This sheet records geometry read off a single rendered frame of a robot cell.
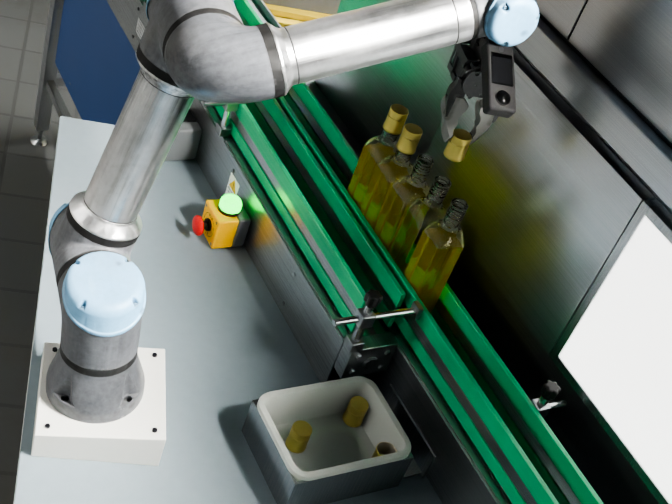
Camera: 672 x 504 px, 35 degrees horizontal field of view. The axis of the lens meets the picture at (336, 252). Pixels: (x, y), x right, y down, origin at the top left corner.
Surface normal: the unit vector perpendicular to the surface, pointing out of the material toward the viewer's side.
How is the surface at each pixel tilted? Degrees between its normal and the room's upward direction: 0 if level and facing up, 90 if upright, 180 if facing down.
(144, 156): 86
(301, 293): 90
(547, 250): 90
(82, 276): 7
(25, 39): 0
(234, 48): 41
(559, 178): 90
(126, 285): 7
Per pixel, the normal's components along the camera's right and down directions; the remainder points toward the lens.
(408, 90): -0.86, 0.09
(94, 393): 0.12, 0.39
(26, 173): 0.29, -0.73
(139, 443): 0.12, 0.67
